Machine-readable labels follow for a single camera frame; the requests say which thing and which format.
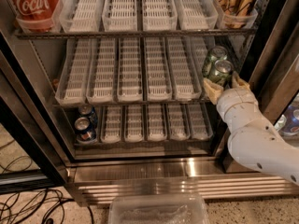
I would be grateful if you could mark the front blue soda can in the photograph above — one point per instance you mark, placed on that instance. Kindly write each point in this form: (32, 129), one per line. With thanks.
(85, 130)

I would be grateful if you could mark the fridge glass door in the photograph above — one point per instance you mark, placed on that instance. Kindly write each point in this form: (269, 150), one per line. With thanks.
(271, 65)
(18, 118)

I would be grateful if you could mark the fridge glass door right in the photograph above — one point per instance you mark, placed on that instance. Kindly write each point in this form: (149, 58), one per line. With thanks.
(271, 65)

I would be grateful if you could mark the top shelf wire rack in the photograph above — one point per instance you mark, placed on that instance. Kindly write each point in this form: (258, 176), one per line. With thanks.
(102, 34)

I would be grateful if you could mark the red Coca-Cola can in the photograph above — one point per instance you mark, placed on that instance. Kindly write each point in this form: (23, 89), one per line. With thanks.
(33, 3)

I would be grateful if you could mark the clear plastic bin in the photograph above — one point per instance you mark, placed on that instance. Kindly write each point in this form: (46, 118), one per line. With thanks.
(159, 209)

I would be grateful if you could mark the middle shelf rightmost tray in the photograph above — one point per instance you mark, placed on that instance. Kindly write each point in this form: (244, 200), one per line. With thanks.
(199, 48)

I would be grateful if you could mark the blue soda can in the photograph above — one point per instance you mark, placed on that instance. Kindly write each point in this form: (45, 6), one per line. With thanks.
(88, 111)
(85, 130)

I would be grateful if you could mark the stainless steel fridge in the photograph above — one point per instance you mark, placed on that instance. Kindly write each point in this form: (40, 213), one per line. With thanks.
(138, 149)

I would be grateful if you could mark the white can behind glass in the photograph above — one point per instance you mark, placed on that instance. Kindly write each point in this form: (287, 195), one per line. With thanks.
(280, 123)

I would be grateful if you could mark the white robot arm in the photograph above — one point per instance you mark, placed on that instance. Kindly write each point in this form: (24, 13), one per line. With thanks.
(253, 142)

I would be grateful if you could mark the top shelf rightmost tray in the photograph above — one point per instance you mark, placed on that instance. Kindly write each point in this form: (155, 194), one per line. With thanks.
(225, 21)

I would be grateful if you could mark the fridge glass door left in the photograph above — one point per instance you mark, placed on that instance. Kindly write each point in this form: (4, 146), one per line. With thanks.
(18, 118)

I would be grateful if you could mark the gold patterned cans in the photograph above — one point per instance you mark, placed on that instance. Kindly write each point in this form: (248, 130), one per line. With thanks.
(236, 0)

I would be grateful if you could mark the shelf tray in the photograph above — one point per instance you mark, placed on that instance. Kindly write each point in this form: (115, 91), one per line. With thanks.
(39, 19)
(199, 48)
(225, 21)

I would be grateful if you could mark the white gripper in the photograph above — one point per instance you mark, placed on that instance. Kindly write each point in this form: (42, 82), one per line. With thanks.
(234, 99)

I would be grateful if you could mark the middle shelf wire rack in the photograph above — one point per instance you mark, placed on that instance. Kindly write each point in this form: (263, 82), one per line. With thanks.
(134, 103)

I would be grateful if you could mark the top shelf leftmost tray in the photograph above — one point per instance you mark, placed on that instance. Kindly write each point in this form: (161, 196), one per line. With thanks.
(39, 19)

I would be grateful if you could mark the rear blue soda can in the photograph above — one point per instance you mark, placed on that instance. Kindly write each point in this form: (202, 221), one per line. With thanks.
(88, 111)

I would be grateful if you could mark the green soda can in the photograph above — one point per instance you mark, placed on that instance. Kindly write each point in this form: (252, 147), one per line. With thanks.
(220, 72)
(214, 54)

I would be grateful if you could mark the shelf wire rack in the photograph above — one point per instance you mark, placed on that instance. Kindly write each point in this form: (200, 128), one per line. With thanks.
(134, 103)
(102, 34)

